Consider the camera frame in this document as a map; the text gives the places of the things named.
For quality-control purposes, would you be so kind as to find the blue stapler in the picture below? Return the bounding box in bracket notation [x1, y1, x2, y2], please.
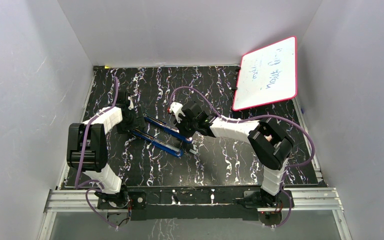
[130, 129, 184, 158]
[143, 114, 193, 144]

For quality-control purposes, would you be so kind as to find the small white staple strip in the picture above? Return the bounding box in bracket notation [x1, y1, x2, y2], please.
[189, 149, 198, 155]

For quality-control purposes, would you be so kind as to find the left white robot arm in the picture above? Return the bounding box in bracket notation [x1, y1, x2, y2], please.
[66, 91, 144, 208]

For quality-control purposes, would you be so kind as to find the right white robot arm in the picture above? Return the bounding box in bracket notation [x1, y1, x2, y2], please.
[168, 102, 294, 207]

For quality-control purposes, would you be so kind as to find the pink framed whiteboard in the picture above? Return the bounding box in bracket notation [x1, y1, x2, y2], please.
[232, 36, 298, 111]

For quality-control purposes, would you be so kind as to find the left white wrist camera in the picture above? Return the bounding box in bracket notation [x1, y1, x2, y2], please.
[126, 96, 134, 111]

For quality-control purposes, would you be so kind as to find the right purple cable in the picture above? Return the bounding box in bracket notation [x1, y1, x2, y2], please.
[168, 86, 315, 229]

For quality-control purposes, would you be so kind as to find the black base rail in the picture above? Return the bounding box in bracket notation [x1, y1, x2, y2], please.
[95, 185, 295, 224]

